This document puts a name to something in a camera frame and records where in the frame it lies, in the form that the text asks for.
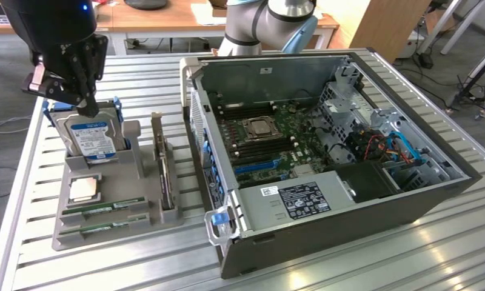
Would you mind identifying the white table frame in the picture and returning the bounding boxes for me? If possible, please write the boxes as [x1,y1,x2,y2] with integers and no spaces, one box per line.
[418,0,485,56]

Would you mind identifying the perforated metal drive cage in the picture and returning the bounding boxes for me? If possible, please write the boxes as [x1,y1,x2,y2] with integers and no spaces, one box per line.
[317,81,380,143]

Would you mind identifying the red wire bundle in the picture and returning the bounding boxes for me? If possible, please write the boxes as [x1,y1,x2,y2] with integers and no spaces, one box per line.
[365,135,413,163]

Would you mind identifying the metal CPU socket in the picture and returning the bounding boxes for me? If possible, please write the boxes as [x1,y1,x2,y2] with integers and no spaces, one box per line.
[241,116,286,142]

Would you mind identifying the blue wire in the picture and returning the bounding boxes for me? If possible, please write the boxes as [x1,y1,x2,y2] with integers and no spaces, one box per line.
[385,130,428,167]

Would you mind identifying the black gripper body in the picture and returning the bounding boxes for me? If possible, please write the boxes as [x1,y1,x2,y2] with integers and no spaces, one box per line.
[0,0,98,56]

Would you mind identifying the hard disk with blue bracket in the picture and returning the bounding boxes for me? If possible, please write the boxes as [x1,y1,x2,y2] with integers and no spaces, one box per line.
[42,96,124,166]

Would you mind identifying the grey parts rack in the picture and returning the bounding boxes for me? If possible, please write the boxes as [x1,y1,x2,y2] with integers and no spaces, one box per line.
[50,119,185,252]

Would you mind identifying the grey power supply unit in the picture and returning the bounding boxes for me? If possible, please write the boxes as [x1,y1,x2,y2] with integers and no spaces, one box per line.
[229,171,357,239]

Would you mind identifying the metal disk bay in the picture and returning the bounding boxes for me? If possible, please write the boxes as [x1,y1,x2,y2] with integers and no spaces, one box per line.
[370,109,461,193]

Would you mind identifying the white papers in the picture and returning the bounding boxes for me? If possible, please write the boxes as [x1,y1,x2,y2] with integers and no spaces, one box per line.
[190,2,228,25]

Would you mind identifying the black PC case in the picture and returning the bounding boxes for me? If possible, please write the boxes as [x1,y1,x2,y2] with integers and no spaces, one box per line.
[178,47,482,280]

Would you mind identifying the silver finned heatsink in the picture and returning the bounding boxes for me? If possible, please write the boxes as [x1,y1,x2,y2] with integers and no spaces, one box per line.
[293,165,317,177]

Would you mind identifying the silver CPU chip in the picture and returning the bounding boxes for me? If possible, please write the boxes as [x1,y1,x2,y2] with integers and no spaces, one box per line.
[252,121,274,136]
[69,177,101,203]

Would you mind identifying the black power adapter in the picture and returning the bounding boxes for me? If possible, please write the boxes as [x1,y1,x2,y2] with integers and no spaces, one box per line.
[414,53,434,69]

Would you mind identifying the green RAM stick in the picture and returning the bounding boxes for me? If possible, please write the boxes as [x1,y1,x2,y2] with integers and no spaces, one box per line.
[58,213,150,236]
[60,196,145,215]

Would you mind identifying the pole stand with casters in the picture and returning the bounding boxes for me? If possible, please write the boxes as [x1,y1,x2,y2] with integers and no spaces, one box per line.
[446,39,485,121]

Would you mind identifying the black round object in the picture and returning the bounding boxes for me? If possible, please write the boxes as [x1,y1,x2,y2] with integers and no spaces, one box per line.
[124,0,172,10]

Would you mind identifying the green motherboard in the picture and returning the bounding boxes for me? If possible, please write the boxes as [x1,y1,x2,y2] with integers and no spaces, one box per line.
[209,90,336,189]

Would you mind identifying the white machine housing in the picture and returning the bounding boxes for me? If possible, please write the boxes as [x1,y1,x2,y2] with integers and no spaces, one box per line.
[394,28,429,60]

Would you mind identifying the graphics card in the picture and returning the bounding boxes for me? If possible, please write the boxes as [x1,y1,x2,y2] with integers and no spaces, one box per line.
[149,111,177,212]

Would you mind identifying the blue expansion slot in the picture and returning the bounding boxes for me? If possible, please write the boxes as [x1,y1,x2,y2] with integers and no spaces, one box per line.
[233,160,278,175]

